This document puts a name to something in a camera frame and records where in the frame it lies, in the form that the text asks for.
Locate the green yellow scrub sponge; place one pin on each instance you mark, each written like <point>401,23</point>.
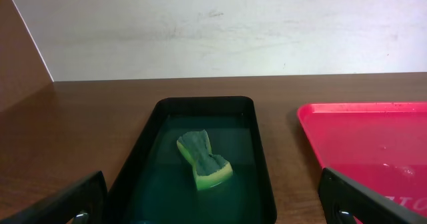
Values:
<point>208,169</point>

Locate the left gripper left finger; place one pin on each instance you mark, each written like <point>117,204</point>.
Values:
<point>81,202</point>

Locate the brown wooden side panel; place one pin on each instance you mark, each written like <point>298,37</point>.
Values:
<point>23,70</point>

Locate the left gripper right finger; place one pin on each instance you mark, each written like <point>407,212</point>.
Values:
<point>344,200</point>

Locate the black rectangular tray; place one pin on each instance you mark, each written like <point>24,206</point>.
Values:
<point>156,183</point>

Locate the red plastic tray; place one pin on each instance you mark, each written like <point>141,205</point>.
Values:
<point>380,145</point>

